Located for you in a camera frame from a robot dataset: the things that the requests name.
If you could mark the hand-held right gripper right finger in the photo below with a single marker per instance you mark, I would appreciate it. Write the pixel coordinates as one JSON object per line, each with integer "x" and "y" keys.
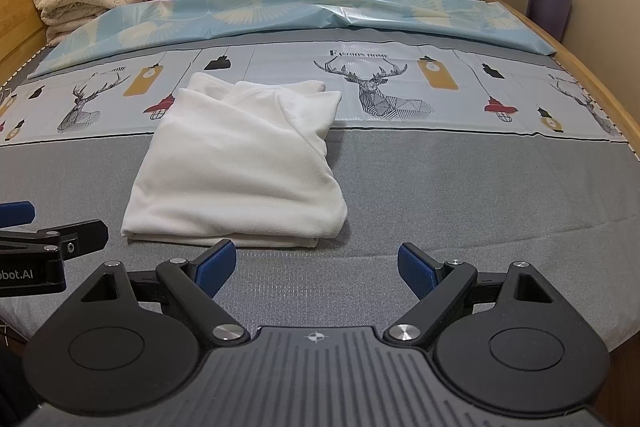
{"x": 417, "y": 269}

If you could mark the purple board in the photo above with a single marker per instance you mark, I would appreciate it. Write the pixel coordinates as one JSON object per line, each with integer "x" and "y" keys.
{"x": 549, "y": 9}

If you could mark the wooden bed frame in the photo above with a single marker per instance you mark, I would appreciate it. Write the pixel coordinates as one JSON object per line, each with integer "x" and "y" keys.
{"x": 590, "y": 72}

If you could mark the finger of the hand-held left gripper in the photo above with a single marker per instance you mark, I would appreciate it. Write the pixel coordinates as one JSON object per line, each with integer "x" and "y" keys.
{"x": 17, "y": 213}
{"x": 75, "y": 237}

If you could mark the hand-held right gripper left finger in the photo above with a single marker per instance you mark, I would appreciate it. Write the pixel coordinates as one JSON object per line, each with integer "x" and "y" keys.
{"x": 216, "y": 267}

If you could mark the white garment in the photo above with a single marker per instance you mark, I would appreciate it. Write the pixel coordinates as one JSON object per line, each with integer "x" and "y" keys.
{"x": 235, "y": 172}

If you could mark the light blue patterned quilt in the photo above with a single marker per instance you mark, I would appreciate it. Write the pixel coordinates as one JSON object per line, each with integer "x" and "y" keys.
{"x": 280, "y": 9}

